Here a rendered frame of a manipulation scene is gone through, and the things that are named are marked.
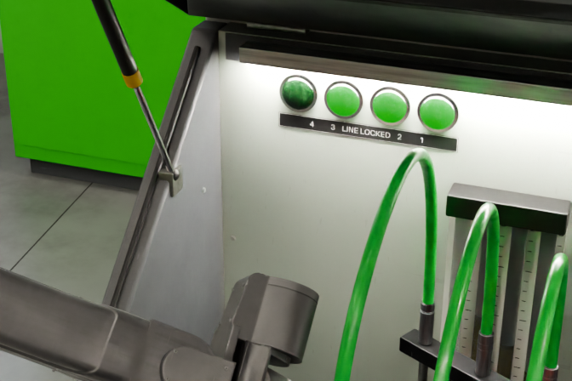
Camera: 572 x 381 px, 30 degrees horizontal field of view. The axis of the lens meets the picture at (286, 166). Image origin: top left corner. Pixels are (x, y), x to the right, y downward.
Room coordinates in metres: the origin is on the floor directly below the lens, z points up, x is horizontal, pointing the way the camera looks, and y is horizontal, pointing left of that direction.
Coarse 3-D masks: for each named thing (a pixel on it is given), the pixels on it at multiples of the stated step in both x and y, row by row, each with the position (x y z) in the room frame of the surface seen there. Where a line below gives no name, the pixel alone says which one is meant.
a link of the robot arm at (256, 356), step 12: (240, 348) 0.72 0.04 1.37; (252, 348) 0.71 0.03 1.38; (264, 348) 0.71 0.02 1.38; (240, 360) 0.70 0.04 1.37; (252, 360) 0.70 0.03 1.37; (264, 360) 0.70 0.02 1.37; (276, 360) 0.72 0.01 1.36; (288, 360) 0.72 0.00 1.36; (240, 372) 0.69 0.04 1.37; (252, 372) 0.70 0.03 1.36; (264, 372) 0.69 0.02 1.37; (276, 372) 0.71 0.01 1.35
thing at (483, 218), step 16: (480, 208) 0.96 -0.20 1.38; (496, 208) 0.99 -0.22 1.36; (480, 224) 0.92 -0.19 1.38; (496, 224) 1.01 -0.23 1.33; (480, 240) 0.90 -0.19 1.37; (496, 240) 1.03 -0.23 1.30; (464, 256) 0.88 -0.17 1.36; (496, 256) 1.04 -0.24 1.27; (464, 272) 0.87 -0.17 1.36; (496, 272) 1.04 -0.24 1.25; (464, 288) 0.85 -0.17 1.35; (464, 304) 0.84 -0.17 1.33; (448, 320) 0.83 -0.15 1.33; (448, 336) 0.82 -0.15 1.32; (480, 336) 1.05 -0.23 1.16; (448, 352) 0.81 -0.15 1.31; (480, 352) 1.05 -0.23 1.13; (448, 368) 0.80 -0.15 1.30; (480, 368) 1.05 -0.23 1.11
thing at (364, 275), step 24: (408, 168) 0.96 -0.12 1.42; (432, 168) 1.06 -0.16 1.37; (384, 192) 0.92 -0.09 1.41; (432, 192) 1.09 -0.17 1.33; (384, 216) 0.89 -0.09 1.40; (432, 216) 1.10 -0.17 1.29; (432, 240) 1.11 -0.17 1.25; (360, 264) 0.85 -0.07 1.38; (432, 264) 1.11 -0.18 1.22; (360, 288) 0.83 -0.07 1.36; (432, 288) 1.12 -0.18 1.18; (360, 312) 0.81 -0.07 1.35
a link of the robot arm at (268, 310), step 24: (240, 288) 0.75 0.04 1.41; (264, 288) 0.75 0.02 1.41; (288, 288) 0.74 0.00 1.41; (240, 312) 0.73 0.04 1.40; (264, 312) 0.73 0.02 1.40; (288, 312) 0.73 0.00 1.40; (312, 312) 0.75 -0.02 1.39; (216, 336) 0.74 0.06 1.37; (240, 336) 0.72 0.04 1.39; (264, 336) 0.72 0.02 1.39; (288, 336) 0.72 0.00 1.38; (168, 360) 0.67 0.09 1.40; (192, 360) 0.67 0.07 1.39; (216, 360) 0.68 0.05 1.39
